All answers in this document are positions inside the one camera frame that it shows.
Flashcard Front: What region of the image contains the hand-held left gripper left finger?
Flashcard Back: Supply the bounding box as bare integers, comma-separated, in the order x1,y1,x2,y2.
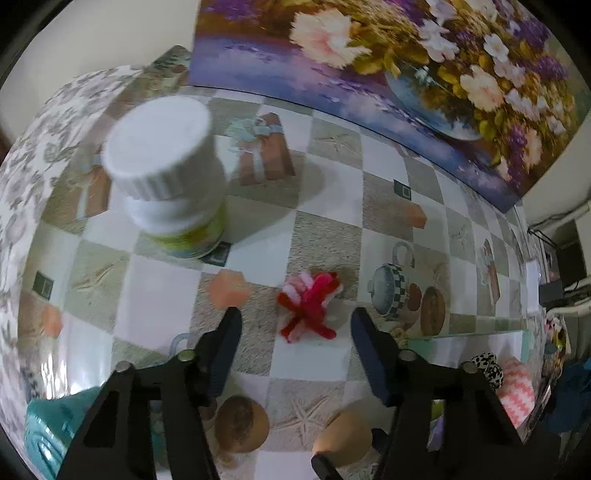
55,307,243,480

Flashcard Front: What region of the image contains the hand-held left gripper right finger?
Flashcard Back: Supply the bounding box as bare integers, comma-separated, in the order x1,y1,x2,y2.
350,308,546,480

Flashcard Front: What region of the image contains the red pink pipe cleaner bundle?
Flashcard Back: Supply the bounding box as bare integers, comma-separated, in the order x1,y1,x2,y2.
276,271,345,344

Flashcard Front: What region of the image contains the leopard print scrunchie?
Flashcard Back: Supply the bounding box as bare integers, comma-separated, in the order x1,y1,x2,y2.
470,352,505,393

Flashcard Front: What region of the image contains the white box with teal rim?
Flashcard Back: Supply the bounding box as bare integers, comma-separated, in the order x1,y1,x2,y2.
406,329,550,444

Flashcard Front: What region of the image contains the pink white striped fluffy cloth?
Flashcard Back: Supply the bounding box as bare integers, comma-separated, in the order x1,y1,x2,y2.
496,357,536,428

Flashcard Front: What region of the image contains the checked printed tablecloth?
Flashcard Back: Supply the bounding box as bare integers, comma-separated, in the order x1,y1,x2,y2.
0,44,555,480

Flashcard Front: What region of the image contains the black box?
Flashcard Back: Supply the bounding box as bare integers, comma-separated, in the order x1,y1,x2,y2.
539,281,565,305

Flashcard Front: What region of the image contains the teal packet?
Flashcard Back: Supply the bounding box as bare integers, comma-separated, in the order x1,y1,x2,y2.
23,385,109,480

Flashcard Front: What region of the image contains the dark blue cloth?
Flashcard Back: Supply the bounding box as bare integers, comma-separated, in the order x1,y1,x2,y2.
545,362,591,435

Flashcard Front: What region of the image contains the white pill bottle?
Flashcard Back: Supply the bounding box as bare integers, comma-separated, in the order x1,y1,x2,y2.
102,95,228,259

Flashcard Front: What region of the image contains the black monitor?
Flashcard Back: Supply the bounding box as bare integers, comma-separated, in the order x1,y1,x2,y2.
556,219,588,287

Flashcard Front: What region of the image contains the floral painting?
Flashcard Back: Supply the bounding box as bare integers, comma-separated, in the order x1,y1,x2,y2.
188,0,583,214

